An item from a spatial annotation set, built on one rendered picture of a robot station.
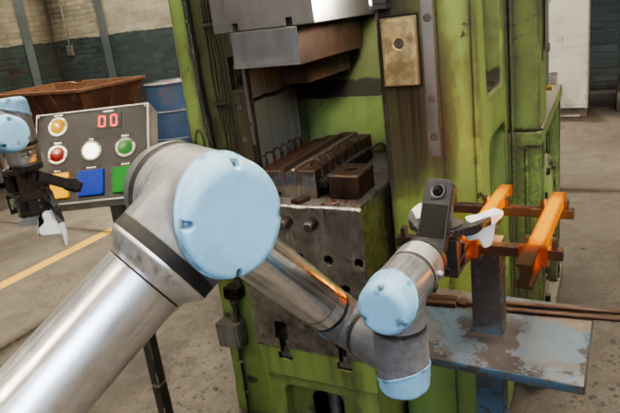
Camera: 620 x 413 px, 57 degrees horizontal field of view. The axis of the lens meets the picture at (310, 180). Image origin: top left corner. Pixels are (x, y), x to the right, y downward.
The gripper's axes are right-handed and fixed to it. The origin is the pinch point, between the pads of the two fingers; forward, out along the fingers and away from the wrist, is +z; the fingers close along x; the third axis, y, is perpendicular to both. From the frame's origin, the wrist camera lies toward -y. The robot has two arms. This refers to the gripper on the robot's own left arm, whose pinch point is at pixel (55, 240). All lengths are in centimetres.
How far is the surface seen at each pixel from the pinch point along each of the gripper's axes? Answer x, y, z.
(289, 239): 33, -47, 12
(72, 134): -24.5, -21.1, -20.4
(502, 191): 83, -67, -2
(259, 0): 29, -52, -50
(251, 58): 24, -50, -36
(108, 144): -15.0, -26.4, -16.7
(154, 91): -383, -275, 12
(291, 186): 31, -52, -1
